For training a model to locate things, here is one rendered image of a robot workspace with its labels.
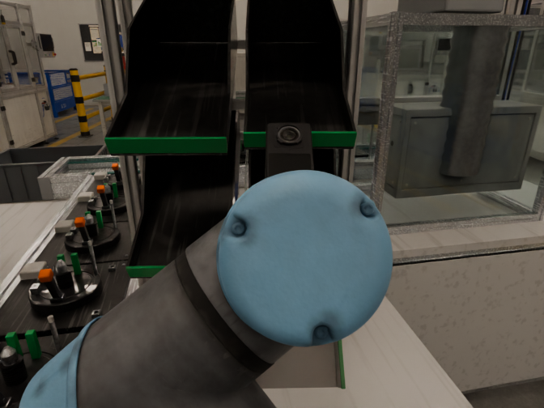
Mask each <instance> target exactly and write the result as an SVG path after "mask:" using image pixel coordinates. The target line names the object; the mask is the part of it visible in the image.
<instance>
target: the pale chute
mask: <svg viewBox="0 0 544 408"><path fill-rule="evenodd" d="M255 381H256V382H257V383H258V384H259V385H260V386H261V388H262V389H286V388H333V387H338V388H341V389H345V388H346V385H345V375H344V364H343V354H342V339H341V340H339V341H336V342H331V343H328V344H325V345H320V346H309V347H301V346H294V347H292V348H291V349H290V350H289V351H288V352H287V353H286V354H285V355H283V356H282V357H281V358H280V359H278V360H277V361H276V362H274V364H273V365H272V366H271V367H270V368H268V369H267V370H266V371H265V372H264V373H262V374H261V375H260V376H259V377H258V378H257V379H256V380H255Z"/></svg>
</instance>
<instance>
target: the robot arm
mask: <svg viewBox="0 0 544 408"><path fill-rule="evenodd" d="M392 269H393V249H392V243H391V239H390V235H389V230H388V228H387V226H386V224H385V221H384V219H383V217H382V215H381V214H380V212H379V211H378V209H377V208H376V205H375V202H374V201H373V200H371V199H370V198H369V197H368V196H367V195H366V194H365V193H364V192H362V191H361V190H360V189H359V188H357V187H356V186H354V185H353V184H351V183H350V182H349V181H346V180H344V179H342V178H341V177H339V176H335V175H333V174H329V173H327V172H320V171H314V161H313V153H312V130H311V126H310V125H309V124H308V123H299V122H270V123H269V124H268V125H267V127H266V169H265V179H264V180H262V181H259V182H257V183H256V184H255V185H253V186H252V187H250V188H249V189H247V190H246V191H245V192H244V193H243V194H242V195H241V196H240V197H239V198H238V199H237V200H236V202H235V203H234V204H233V206H232V208H231V209H230V210H229V212H228V213H227V216H226V217H225V218H224V219H222V220H221V221H220V222H219V223H217V224H216V225H215V226H213V227H212V228H211V229H210V230H209V231H208V232H206V233H205V234H204V235H202V236H201V237H200V238H198V239H197V240H196V241H194V242H193V243H192V244H191V245H190V246H189V247H187V249H186V250H185V251H184V252H183V253H182V254H181V255H180V256H178V257H177V258H176V259H175V260H173V261H172V262H171V263H169V264H168V265H167V266H165V267H164V268H163V269H162V270H161V271H160V272H158V273H157V274H156V275H154V276H153V277H152V278H150V279H149V280H148V281H147V282H145V283H144V284H143V285H142V286H141V287H139V288H138V289H137V290H136V291H134V292H133V293H132V294H130V295H129V296H127V297H126V298H125V299H124V300H122V301H121V302H120V303H119V304H118V305H117V306H115V307H114V308H113V309H111V310H110V311H109V312H107V313H106V314H105V315H103V316H101V317H97V318H95V319H93V320H92V321H90V322H89V323H88V324H87V325H85V326H84V328H83V329H82V330H81V332H80V333H79V335H78V337H77V338H75V339H74V340H73V341H72V342H71V343H70V344H68V345H67V346H66V347H65V348H64V349H62V350H61V351H60V352H59V353H58V354H57V355H55V356H54V357H53V358H52V359H51V360H50V361H49V362H48V363H47V364H46V365H45V366H44V367H43V368H42V369H41V370H40V371H39V372H38V373H37V374H36V375H35V376H34V377H33V378H32V379H31V380H30V382H29V383H28V386H27V388H26V389H25V390H24V393H23V396H22V398H21V401H20V404H19V408H277V407H276V406H275V405H274V403H273V402H272V401H271V400H270V399H269V397H268V396H267V395H266V393H265V392H264V391H263V389H262V388H261V386H260V385H259V384H258V383H257V382H256V381H255V380H256V379H257V378H258V377H259V376H260V375H261V374H262V373H264V372H265V371H266V370H267V369H268V368H270V367H271V366H272V365H273V364H274V362H276V361H277V360H278V359H280V358H281V357H282V356H283V355H285V354H286V353H287V352H288V351H289V350H290V349H291V348H292V347H294V346H301V347H309V346H320V345H325V344H328V343H331V342H336V341H339V340H341V339H343V338H345V337H347V336H349V335H351V334H352V333H354V332H355V331H356V330H358V329H359V328H360V327H362V326H363V325H364V324H365V323H366V322H367V321H368V320H369V319H370V318H371V317H372V315H373V314H374V313H375V312H376V310H377V309H378V308H379V306H380V304H381V302H382V300H383V299H384V297H385V294H386V292H387V290H388V287H389V283H390V279H391V275H392Z"/></svg>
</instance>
